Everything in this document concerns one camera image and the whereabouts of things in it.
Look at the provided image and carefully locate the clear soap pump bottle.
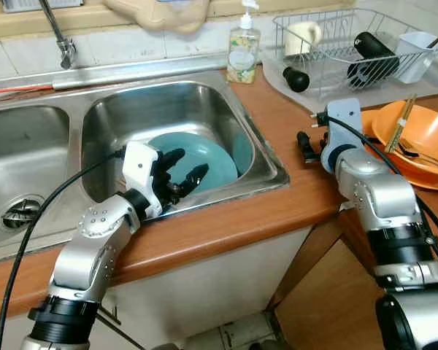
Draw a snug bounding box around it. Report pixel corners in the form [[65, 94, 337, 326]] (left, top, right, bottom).
[[226, 0, 262, 85]]

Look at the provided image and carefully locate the white cabinet door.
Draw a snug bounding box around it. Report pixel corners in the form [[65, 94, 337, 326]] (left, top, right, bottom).
[[95, 222, 316, 350]]

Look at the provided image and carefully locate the stainless steel double sink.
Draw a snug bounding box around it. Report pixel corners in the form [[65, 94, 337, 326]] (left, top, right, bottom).
[[0, 69, 291, 265]]

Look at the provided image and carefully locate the orange bowl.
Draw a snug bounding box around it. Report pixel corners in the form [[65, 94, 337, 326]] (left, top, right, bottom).
[[370, 101, 438, 168]]

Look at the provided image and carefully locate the chrome faucet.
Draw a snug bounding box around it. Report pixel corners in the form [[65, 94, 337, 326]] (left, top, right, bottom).
[[36, 0, 78, 71]]

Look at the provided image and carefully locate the cream mug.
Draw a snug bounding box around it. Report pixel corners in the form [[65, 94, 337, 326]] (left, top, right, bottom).
[[284, 20, 324, 58]]

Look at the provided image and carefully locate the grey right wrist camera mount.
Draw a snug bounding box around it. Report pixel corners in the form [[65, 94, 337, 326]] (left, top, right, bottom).
[[320, 98, 366, 173]]

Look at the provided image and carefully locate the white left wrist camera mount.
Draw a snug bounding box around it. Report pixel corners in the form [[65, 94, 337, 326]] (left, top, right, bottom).
[[121, 141, 164, 219]]

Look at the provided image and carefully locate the white plastic cutlery holder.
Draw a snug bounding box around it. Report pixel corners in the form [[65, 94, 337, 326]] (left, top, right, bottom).
[[393, 31, 438, 85]]

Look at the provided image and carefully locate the grey drain tray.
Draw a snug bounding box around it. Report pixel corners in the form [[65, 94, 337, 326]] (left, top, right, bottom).
[[261, 57, 438, 114]]

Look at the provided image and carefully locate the beige cloth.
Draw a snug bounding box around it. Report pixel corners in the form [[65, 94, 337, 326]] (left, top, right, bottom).
[[102, 0, 214, 36]]

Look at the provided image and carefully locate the small black round bottle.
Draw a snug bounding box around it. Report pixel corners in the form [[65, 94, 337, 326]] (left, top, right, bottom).
[[282, 66, 311, 94]]

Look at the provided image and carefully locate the metal sink drain strainer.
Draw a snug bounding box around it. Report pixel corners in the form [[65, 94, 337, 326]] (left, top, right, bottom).
[[0, 195, 44, 231]]

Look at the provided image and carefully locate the white wire dish rack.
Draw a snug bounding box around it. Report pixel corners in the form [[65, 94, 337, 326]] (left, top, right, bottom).
[[272, 9, 438, 100]]

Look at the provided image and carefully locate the orange plate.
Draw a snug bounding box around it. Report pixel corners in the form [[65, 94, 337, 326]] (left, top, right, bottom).
[[358, 109, 438, 193]]

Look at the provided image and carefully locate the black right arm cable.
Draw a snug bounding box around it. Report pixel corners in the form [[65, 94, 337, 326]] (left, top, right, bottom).
[[311, 112, 438, 252]]

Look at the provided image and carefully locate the wooden chopstick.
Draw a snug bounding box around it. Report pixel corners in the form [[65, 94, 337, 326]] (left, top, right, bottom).
[[385, 96, 414, 153], [389, 95, 419, 155]]

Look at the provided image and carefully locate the black cylindrical bottle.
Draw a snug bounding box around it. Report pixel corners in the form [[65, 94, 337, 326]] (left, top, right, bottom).
[[347, 31, 401, 89]]

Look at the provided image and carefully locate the metal fork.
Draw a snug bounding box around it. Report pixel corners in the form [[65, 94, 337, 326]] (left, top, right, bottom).
[[396, 141, 438, 173]]

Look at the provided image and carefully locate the teal plate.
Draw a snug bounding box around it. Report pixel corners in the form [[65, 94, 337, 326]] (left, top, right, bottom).
[[147, 133, 240, 199]]

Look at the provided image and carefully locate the metal cabinet handle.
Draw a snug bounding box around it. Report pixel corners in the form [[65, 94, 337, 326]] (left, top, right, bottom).
[[95, 305, 126, 330]]

